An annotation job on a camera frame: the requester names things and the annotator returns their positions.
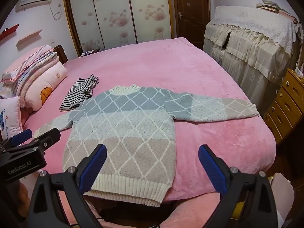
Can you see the black white striped garment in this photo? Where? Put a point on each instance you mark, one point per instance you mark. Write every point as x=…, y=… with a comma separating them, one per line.
x=74, y=93

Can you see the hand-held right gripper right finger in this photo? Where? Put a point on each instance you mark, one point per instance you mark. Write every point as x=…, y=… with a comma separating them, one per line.
x=212, y=168

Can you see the red wall shelf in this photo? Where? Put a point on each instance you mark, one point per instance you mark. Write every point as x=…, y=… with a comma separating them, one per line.
x=9, y=32

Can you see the pink fleece blanket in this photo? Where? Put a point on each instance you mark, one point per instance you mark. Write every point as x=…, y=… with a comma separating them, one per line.
x=190, y=76

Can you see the cream lace covered furniture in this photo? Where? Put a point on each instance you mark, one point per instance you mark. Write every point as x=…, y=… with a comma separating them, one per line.
x=251, y=42

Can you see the grey beige diamond knit sweater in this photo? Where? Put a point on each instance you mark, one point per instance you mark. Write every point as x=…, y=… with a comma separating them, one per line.
x=123, y=133

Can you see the pink cushion with blue print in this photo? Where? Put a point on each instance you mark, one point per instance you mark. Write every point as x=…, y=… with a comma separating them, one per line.
x=10, y=116

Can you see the dark wooden headboard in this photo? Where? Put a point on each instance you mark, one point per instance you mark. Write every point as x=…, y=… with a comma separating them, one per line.
x=61, y=53

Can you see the wooden chest of drawers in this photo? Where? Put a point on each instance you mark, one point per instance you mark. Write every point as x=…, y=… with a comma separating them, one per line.
x=285, y=106

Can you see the stack of books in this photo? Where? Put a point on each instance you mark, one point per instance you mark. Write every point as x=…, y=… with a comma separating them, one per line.
x=270, y=6

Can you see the light wooden wall shelf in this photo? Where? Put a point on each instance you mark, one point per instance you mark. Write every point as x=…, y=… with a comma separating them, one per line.
x=28, y=38

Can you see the floral sliding door wardrobe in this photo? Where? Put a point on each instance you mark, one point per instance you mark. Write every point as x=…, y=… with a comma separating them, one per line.
x=114, y=16

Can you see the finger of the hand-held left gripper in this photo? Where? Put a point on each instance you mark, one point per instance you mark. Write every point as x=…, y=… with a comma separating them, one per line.
x=51, y=136
x=22, y=135

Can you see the folded pink striped quilt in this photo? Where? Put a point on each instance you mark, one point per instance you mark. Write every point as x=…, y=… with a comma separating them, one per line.
x=30, y=64

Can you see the pink pillow with orange print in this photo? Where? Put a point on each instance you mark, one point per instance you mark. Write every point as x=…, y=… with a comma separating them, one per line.
x=47, y=83

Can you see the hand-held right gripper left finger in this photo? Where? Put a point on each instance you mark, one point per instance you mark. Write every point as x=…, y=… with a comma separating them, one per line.
x=93, y=168

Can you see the dark brown wooden door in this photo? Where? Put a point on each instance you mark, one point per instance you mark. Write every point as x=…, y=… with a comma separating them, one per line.
x=192, y=7

